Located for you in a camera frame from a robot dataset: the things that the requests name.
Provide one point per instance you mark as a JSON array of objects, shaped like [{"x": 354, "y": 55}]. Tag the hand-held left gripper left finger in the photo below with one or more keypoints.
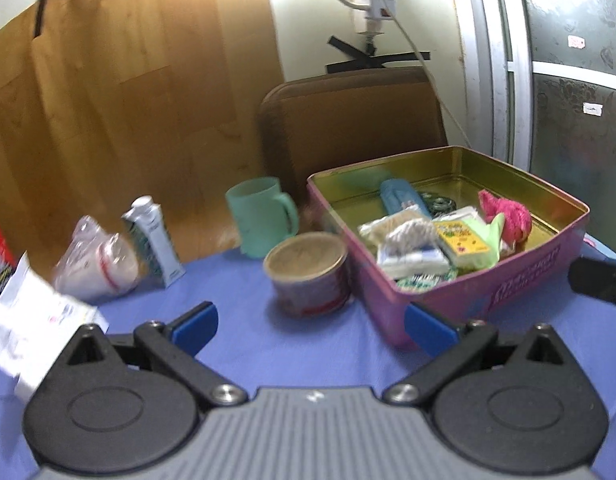
[{"x": 195, "y": 330}]

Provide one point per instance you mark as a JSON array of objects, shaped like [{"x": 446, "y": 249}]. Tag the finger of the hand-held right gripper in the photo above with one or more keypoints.
[{"x": 600, "y": 282}]

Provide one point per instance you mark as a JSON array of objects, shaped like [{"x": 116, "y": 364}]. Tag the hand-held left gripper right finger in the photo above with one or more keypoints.
[{"x": 428, "y": 327}]

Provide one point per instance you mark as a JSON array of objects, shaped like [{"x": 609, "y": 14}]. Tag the pink tin box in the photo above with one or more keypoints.
[{"x": 488, "y": 295}]

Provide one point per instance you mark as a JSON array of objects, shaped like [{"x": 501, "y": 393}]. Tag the white tissue pack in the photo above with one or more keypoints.
[{"x": 413, "y": 260}]

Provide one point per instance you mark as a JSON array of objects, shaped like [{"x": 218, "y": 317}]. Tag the yellow printed packet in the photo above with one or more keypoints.
[{"x": 460, "y": 237}]

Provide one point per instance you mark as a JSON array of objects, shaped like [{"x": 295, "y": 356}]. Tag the pink fluffy pompom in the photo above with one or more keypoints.
[{"x": 508, "y": 215}]

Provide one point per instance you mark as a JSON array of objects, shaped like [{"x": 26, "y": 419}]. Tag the dark round item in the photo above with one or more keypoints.
[{"x": 440, "y": 204}]

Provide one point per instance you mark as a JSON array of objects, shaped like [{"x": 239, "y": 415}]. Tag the blue soft pouch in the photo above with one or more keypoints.
[{"x": 400, "y": 195}]

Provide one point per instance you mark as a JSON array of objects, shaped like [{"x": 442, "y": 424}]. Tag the white drink carton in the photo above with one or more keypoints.
[{"x": 155, "y": 242}]

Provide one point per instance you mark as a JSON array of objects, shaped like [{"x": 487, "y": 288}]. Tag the blue tablecloth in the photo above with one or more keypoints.
[{"x": 313, "y": 355}]

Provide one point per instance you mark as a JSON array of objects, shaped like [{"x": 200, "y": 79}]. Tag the clear plastic bag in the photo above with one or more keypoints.
[{"x": 95, "y": 265}]

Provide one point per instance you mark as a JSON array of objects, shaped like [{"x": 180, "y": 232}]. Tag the round red can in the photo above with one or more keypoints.
[{"x": 310, "y": 280}]

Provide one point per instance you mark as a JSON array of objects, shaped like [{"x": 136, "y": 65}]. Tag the green plastic cup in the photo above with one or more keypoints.
[{"x": 258, "y": 220}]

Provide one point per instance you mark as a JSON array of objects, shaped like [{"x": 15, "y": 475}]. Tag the white paper packet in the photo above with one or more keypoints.
[{"x": 32, "y": 320}]

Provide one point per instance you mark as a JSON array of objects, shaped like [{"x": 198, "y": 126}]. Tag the white sticker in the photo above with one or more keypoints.
[{"x": 593, "y": 108}]

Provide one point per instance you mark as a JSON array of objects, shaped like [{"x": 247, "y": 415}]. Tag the brown chair back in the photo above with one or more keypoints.
[{"x": 353, "y": 125}]

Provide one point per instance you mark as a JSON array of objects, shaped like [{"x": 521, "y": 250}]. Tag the white framed glass door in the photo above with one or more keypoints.
[{"x": 563, "y": 60}]

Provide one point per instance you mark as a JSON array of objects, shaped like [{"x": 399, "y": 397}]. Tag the wooden board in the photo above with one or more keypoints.
[{"x": 127, "y": 100}]

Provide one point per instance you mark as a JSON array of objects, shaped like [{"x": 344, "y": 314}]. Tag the black tape cross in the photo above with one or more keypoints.
[{"x": 373, "y": 60}]

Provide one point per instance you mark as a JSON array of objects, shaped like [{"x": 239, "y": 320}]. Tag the black tape strip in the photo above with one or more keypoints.
[{"x": 42, "y": 7}]

